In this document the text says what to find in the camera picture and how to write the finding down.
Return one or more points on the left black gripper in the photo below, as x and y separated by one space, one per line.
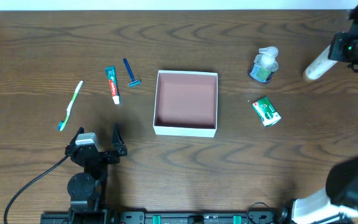
101 154

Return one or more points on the white Pantene tube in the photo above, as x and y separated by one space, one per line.
319 66

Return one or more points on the clear pump soap bottle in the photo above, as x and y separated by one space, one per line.
264 65

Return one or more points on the green soap bar pack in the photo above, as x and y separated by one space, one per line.
266 111

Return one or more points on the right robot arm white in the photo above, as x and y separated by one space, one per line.
338 201

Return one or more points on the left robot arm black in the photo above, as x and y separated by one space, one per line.
87 189

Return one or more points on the green white toothbrush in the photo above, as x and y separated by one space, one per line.
62 124

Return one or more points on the blue disposable razor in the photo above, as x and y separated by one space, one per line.
133 82

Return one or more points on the Colgate toothpaste tube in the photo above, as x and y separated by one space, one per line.
111 75

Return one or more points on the white box pink interior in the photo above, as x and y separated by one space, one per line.
186 104

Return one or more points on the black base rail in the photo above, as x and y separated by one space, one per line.
257 213

